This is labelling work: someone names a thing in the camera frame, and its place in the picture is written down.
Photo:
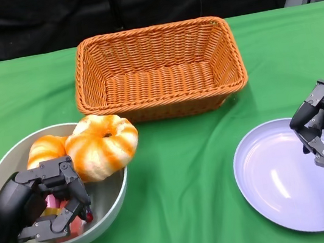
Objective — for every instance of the grey-green bowl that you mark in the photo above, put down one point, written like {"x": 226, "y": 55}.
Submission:
{"x": 109, "y": 197}

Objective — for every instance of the salmon pink cake slice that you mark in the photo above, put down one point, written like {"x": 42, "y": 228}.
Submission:
{"x": 76, "y": 227}

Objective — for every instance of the orange wicker basket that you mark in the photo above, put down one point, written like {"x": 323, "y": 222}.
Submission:
{"x": 158, "y": 76}

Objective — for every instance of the black backdrop curtain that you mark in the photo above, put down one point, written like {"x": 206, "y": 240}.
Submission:
{"x": 41, "y": 20}

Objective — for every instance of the green tablecloth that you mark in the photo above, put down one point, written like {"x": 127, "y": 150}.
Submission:
{"x": 190, "y": 184}

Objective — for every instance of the lilac plate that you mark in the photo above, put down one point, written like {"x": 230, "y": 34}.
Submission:
{"x": 275, "y": 177}

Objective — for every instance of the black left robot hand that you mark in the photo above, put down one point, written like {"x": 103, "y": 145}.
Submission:
{"x": 14, "y": 200}

